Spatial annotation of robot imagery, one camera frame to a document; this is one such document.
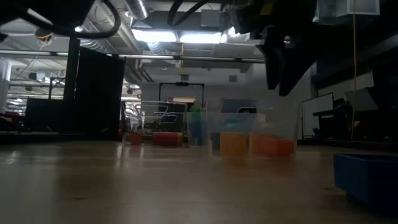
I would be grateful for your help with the black low cabinet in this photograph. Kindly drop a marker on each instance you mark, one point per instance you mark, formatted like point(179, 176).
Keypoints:
point(46, 115)

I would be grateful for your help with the small yellow building block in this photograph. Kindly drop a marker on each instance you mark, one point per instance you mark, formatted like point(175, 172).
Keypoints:
point(233, 144)

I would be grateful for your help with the wall vent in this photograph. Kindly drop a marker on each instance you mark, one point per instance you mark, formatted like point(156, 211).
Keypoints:
point(184, 77)
point(233, 78)

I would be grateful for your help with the large silver ventilation duct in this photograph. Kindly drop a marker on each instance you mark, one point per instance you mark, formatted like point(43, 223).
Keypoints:
point(96, 45)

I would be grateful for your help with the small clear plastic container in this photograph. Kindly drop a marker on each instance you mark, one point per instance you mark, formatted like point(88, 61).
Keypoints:
point(280, 124)

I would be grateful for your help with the grey ceiling box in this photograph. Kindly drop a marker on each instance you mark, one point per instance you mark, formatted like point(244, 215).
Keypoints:
point(211, 18)

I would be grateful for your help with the yellow cylinder block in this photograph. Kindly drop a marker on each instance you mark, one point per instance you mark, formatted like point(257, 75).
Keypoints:
point(180, 139)

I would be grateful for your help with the whiteboard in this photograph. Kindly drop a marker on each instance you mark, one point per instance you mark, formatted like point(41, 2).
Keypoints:
point(317, 115)

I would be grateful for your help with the small red building block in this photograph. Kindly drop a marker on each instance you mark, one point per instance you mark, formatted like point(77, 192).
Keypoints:
point(284, 147)

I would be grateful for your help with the small orange building block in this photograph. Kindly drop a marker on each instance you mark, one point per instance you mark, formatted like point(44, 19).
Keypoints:
point(261, 143)

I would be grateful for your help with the ceiling light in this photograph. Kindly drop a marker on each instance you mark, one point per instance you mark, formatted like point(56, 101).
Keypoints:
point(154, 35)
point(200, 38)

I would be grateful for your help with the red cylinder block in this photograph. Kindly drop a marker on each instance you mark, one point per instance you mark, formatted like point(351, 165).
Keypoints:
point(166, 139)

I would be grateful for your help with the white sheet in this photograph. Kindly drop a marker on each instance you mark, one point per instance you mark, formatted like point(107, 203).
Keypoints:
point(360, 99)

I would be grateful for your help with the white pillar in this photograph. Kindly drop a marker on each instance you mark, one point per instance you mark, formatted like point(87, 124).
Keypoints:
point(4, 87)

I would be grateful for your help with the small silver ventilation duct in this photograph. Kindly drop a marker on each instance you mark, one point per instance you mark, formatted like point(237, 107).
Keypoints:
point(136, 7)

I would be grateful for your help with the clear container for cylinders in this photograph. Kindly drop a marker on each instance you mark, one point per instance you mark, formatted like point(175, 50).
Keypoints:
point(146, 124)

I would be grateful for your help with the long horizontal ceiling pipe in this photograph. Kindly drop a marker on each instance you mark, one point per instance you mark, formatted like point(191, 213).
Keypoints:
point(186, 58)

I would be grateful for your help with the dark desk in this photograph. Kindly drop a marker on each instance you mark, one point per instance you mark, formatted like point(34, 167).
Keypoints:
point(329, 113)

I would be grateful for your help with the black metal frame stand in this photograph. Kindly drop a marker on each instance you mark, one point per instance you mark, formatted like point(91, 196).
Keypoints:
point(182, 83)

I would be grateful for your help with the white ceiling box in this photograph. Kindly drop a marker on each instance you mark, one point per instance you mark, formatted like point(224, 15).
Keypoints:
point(357, 7)

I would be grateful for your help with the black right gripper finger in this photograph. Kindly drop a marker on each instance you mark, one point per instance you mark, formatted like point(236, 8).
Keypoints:
point(272, 71)
point(292, 77)

